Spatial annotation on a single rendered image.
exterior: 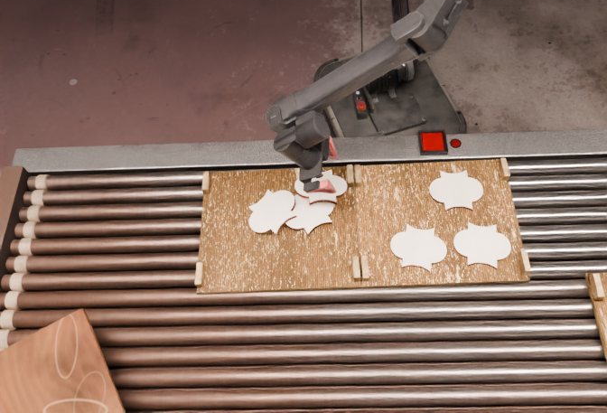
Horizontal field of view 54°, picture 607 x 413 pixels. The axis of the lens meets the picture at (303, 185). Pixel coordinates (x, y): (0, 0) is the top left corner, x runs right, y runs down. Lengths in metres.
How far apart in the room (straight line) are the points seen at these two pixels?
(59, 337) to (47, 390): 0.12
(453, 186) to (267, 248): 0.52
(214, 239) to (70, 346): 0.43
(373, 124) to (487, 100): 0.69
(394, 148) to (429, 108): 0.97
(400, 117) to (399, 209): 1.05
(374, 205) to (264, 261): 0.33
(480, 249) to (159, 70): 2.13
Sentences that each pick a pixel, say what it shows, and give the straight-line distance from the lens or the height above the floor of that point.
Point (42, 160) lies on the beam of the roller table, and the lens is 1.90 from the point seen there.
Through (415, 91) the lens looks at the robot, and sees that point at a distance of 2.72.
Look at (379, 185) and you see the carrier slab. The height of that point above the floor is 0.94.
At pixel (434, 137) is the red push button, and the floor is 0.93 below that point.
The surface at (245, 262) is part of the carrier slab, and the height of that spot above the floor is 0.94.
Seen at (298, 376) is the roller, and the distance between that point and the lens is 1.46.
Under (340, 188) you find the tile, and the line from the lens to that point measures 1.59.
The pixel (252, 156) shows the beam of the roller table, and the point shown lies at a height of 0.92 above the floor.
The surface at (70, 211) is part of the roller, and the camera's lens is 1.77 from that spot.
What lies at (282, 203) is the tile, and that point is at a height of 0.97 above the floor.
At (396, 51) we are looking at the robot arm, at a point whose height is 1.41.
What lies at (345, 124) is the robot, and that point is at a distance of 2.59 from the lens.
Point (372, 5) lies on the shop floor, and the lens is 3.41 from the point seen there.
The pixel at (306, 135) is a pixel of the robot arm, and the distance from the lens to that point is 1.33.
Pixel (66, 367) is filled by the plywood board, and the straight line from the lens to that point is 1.46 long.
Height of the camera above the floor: 2.34
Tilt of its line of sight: 60 degrees down
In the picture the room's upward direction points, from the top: 6 degrees counter-clockwise
